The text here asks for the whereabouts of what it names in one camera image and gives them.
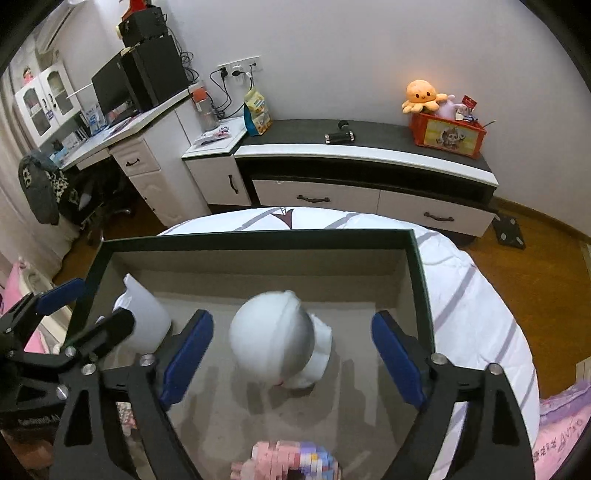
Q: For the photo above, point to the red storage box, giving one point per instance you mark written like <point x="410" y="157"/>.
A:
<point x="448" y="134"/>

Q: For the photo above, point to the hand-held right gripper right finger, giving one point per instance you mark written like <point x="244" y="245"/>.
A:
<point x="397" y="364"/>

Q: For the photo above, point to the pink blanket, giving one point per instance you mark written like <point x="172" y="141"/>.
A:
<point x="16" y="288"/>

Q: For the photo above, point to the black floor plate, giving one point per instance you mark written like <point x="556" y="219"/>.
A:
<point x="508" y="230"/>

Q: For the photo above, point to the purple printed bedding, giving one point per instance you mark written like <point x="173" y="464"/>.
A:
<point x="563" y="424"/>

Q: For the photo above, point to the white glass-door cupboard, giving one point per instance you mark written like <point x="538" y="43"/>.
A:
<point x="44" y="99"/>

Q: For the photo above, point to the white jug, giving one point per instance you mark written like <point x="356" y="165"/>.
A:
<point x="143" y="314"/>

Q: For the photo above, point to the purple plush toy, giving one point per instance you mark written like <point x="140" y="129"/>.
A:
<point x="450" y="108"/>

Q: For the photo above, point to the black white TV cabinet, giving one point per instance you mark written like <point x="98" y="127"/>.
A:
<point x="369" y="152"/>

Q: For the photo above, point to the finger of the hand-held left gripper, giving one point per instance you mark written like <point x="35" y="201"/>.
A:
<point x="60" y="294"/>
<point x="111" y="330"/>

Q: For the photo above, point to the yellow blue snack bag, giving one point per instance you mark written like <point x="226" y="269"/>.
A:
<point x="257" y="110"/>

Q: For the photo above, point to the orange octopus plush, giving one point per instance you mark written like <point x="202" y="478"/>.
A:
<point x="422" y="94"/>

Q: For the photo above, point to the blue white box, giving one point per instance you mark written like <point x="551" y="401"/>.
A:
<point x="94" y="119"/>

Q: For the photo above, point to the papers with pink item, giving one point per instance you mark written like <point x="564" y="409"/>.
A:
<point x="217" y="134"/>

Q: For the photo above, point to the white striped quilt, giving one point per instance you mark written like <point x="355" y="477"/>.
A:
<point x="471" y="314"/>

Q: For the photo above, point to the black office chair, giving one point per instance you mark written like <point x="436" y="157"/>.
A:
<point x="101" y="198"/>

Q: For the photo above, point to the black speaker box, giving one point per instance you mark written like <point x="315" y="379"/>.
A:
<point x="143" y="25"/>

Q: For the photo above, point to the black computer tower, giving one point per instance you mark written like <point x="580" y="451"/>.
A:
<point x="154" y="69"/>

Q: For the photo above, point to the black monitor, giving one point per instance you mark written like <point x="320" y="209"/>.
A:
<point x="108" y="87"/>

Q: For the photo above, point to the dark printed jacket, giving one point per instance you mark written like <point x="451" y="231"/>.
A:
<point x="39" y="184"/>

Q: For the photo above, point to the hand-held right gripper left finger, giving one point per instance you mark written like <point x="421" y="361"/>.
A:
<point x="184" y="360"/>

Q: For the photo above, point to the white side cabinet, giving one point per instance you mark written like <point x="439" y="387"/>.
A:
<point x="212" y="175"/>

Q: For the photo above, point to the pink storage box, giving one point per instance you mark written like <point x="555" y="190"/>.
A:
<point x="360" y="286"/>

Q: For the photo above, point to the white round-head figurine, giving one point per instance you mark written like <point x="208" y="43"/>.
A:
<point x="272" y="332"/>

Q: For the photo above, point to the white desk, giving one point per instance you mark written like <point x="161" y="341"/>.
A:
<point x="152" y="175"/>

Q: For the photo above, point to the black massage gun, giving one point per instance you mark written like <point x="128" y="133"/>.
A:
<point x="340" y="131"/>

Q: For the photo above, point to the orange-capped water bottle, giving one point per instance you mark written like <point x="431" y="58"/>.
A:
<point x="205" y="108"/>

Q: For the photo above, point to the white wall outlet strip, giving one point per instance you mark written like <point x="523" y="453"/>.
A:
<point x="240" y="68"/>

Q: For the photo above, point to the red ornament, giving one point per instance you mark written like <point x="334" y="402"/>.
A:
<point x="138" y="4"/>

